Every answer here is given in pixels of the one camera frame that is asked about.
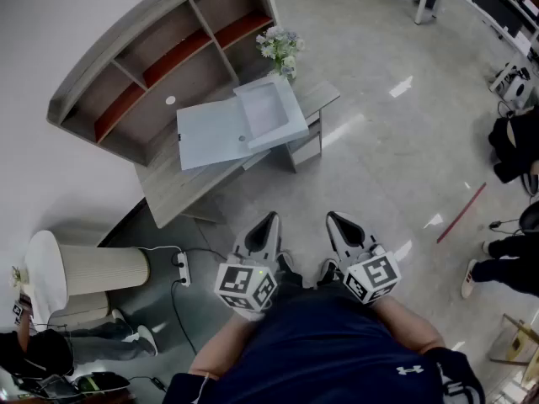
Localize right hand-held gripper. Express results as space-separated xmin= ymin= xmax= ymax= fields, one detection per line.
xmin=326 ymin=210 xmax=403 ymax=307

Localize wooden frame stand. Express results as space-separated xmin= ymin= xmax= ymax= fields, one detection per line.
xmin=488 ymin=313 xmax=539 ymax=395

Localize grey wooden desk with shelves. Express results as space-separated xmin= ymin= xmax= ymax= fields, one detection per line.
xmin=45 ymin=0 xmax=341 ymax=230

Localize white and purple flower bouquet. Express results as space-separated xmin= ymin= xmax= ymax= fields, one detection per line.
xmin=255 ymin=26 xmax=307 ymax=84

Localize person's navy shirt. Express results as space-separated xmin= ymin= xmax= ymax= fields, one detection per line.
xmin=162 ymin=282 xmax=488 ymax=404

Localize small potted plant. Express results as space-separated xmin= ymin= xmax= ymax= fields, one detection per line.
xmin=10 ymin=265 xmax=30 ymax=288

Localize person's right forearm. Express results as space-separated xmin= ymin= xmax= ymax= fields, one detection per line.
xmin=374 ymin=295 xmax=447 ymax=355

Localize white power strip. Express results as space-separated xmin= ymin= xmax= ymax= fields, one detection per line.
xmin=176 ymin=252 xmax=191 ymax=288

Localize black floor cable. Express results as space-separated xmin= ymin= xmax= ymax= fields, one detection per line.
xmin=170 ymin=279 xmax=199 ymax=355

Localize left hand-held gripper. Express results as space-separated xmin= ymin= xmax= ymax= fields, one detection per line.
xmin=214 ymin=210 xmax=283 ymax=313

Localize person's left forearm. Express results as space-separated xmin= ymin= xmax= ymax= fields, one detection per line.
xmin=189 ymin=309 xmax=262 ymax=380

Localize black round bin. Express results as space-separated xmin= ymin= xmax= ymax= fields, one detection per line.
xmin=520 ymin=199 xmax=539 ymax=235

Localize white floor device with cables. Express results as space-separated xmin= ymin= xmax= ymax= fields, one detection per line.
xmin=490 ymin=63 xmax=531 ymax=103

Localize white box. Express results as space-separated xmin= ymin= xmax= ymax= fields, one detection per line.
xmin=175 ymin=77 xmax=322 ymax=172

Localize black power adapter with cable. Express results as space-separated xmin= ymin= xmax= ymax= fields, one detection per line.
xmin=488 ymin=219 xmax=523 ymax=237

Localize person's black trousers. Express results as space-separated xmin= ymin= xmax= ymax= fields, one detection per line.
xmin=273 ymin=263 xmax=350 ymax=296

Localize white thin cable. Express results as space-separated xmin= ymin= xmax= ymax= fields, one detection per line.
xmin=134 ymin=244 xmax=183 ymax=256

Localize person's right shoe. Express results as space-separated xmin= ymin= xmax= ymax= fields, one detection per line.
xmin=318 ymin=258 xmax=340 ymax=288

